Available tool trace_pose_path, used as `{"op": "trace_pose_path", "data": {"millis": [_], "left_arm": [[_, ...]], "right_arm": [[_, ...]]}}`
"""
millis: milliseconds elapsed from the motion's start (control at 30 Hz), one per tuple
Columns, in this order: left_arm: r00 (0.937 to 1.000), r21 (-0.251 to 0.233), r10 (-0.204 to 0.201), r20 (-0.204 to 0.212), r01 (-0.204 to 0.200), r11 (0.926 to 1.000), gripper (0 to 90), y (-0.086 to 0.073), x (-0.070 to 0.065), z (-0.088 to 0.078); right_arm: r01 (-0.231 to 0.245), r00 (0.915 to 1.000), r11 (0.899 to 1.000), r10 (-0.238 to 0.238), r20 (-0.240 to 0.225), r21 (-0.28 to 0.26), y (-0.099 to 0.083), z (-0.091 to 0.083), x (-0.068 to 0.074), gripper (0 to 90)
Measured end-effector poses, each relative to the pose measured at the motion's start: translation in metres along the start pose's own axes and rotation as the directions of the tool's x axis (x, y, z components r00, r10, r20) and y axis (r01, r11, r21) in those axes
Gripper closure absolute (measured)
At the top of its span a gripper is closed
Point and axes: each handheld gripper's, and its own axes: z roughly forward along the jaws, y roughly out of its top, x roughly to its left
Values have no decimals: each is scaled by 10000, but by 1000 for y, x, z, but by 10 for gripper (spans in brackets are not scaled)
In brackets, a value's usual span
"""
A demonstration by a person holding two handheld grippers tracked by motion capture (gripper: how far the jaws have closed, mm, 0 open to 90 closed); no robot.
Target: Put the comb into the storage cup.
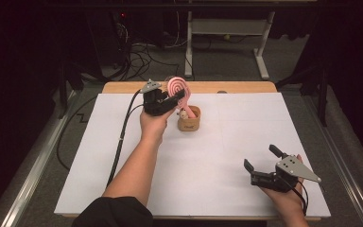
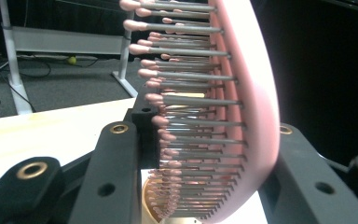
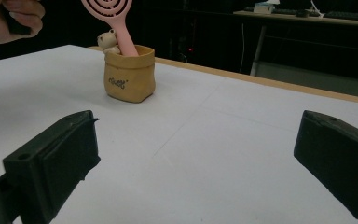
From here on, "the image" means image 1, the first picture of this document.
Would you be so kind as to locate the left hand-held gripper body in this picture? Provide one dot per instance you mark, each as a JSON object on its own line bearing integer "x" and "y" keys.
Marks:
{"x": 154, "y": 102}

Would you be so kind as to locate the metal floor rail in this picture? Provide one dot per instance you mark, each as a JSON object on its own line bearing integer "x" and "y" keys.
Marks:
{"x": 34, "y": 170}
{"x": 343, "y": 170}

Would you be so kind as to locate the black sleeve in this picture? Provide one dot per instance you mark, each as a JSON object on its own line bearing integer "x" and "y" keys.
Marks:
{"x": 113, "y": 213}

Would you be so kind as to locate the person's right hand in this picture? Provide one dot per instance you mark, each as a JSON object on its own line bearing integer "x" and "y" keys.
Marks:
{"x": 285, "y": 201}

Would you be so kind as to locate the person's left hand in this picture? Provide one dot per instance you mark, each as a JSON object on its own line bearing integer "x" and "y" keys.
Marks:
{"x": 154, "y": 124}

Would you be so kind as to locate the black computer tower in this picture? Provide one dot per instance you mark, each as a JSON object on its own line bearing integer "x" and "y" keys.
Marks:
{"x": 107, "y": 38}

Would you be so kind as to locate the tan holder cup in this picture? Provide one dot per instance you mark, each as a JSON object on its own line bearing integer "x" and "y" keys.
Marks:
{"x": 189, "y": 124}

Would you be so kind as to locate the yellow-green ball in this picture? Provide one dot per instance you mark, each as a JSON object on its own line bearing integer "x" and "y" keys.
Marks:
{"x": 227, "y": 37}

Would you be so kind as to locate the pink hairbrush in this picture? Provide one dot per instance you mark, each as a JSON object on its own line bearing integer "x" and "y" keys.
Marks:
{"x": 178, "y": 86}

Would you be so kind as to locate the dark stand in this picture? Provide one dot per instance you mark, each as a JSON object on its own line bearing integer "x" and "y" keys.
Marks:
{"x": 321, "y": 91}
{"x": 67, "y": 82}

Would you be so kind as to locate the wooden table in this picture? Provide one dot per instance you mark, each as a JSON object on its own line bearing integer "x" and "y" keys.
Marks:
{"x": 233, "y": 87}

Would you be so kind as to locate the small bear figure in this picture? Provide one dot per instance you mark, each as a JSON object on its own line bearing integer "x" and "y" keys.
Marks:
{"x": 182, "y": 114}

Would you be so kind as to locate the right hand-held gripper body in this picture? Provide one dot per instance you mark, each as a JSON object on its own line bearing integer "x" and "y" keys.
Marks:
{"x": 291, "y": 170}

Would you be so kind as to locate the white metal stand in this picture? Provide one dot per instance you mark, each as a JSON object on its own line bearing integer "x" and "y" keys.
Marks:
{"x": 227, "y": 26}

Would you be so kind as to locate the white board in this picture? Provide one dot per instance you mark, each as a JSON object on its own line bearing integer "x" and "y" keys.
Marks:
{"x": 217, "y": 142}

